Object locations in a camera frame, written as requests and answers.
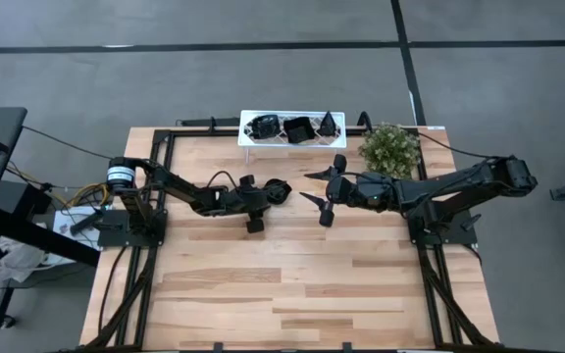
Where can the white lattice shelf rack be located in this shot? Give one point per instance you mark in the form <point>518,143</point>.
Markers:
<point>292,145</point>

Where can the small green potted plant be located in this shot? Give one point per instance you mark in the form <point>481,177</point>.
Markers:
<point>390,149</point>

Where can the white paper sheet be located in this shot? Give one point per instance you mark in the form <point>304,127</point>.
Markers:
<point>64,220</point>

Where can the black teardrop mini plate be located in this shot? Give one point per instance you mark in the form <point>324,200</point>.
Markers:
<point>328,127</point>

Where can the small black table bracket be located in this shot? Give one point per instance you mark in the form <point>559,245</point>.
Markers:
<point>346,347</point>
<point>218,347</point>

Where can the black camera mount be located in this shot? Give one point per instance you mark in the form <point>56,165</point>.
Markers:
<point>363,120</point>

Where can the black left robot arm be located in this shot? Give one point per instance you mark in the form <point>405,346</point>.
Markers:
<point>174,186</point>

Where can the black clamp bar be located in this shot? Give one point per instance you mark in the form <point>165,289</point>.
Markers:
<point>214,122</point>

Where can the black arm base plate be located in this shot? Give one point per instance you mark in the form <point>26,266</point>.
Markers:
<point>459,235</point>
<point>116,237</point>

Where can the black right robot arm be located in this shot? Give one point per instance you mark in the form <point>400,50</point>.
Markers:
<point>459,184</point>

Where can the white plastic bag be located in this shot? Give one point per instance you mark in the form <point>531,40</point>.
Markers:
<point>17,260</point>

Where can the black square mini plate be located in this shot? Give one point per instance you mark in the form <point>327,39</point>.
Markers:
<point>298,131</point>

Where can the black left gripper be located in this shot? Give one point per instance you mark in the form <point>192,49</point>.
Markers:
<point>236,201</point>

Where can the black metal table frame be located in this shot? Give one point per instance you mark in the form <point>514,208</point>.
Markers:
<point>189,132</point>

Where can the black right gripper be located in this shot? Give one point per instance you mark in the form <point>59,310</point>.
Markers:
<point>361,191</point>

